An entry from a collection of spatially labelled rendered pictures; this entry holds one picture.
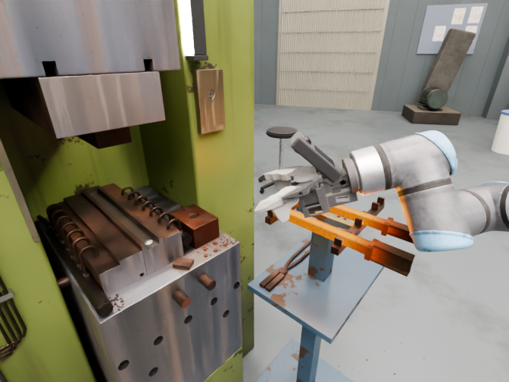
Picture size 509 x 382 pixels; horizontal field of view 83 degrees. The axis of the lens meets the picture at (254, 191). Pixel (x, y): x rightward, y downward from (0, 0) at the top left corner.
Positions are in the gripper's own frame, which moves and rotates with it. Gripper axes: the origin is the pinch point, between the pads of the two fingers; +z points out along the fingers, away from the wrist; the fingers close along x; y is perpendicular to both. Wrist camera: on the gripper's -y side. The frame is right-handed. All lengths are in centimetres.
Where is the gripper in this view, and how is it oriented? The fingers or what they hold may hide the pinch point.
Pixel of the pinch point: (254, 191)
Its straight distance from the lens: 60.2
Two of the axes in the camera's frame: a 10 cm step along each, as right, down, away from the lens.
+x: 0.7, -4.5, 8.9
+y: 3.2, 8.6, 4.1
